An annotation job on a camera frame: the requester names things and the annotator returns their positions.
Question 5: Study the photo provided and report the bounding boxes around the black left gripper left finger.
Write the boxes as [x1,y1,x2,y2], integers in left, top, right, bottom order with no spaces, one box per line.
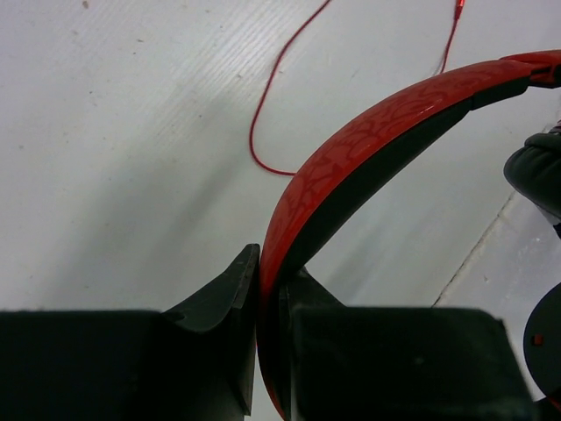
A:
[1,244,259,420]

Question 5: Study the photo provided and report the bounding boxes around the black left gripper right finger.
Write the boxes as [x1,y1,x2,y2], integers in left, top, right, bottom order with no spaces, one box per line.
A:
[275,271,540,420]

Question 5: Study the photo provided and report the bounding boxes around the red black headphones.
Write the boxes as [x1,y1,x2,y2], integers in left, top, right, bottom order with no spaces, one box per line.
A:
[257,50,560,417]

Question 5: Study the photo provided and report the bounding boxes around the red headphone cable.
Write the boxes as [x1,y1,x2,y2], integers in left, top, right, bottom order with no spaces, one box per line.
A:
[248,0,468,177]

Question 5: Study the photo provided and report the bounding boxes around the white front board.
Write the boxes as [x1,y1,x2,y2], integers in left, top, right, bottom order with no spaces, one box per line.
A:
[433,190,561,308]

